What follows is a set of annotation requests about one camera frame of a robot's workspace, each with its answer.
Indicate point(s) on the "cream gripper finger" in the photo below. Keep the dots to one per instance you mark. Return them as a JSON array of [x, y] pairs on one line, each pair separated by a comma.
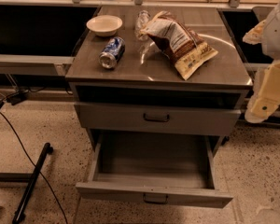
[[266, 94], [254, 35]]

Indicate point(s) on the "brown chip bag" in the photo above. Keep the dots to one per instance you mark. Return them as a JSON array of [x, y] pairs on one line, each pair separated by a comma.
[[185, 49]]

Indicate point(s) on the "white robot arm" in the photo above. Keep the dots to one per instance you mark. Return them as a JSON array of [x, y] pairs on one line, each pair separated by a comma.
[[270, 40]]

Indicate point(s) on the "closed upper grey drawer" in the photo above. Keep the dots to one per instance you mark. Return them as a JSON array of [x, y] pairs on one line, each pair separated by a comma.
[[156, 119]]

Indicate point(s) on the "grey drawer cabinet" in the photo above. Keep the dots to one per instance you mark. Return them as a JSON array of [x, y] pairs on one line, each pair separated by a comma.
[[144, 75]]

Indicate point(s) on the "open lower grey drawer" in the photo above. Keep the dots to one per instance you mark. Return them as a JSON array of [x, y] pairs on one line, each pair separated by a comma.
[[154, 168]]

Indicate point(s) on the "clear plastic water bottle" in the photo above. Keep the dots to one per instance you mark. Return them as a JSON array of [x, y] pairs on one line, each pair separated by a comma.
[[142, 19]]

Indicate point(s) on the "blue soda can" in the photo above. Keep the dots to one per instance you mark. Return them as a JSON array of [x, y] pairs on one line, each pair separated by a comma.
[[112, 52]]

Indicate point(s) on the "white ceramic bowl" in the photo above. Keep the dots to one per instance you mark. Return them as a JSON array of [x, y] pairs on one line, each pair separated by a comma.
[[104, 25]]

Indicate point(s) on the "black metal stand leg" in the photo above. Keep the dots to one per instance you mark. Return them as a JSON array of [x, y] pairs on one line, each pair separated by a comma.
[[19, 214]]

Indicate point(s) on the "grey metal rail frame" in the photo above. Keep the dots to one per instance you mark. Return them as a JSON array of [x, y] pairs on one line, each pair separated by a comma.
[[35, 65]]

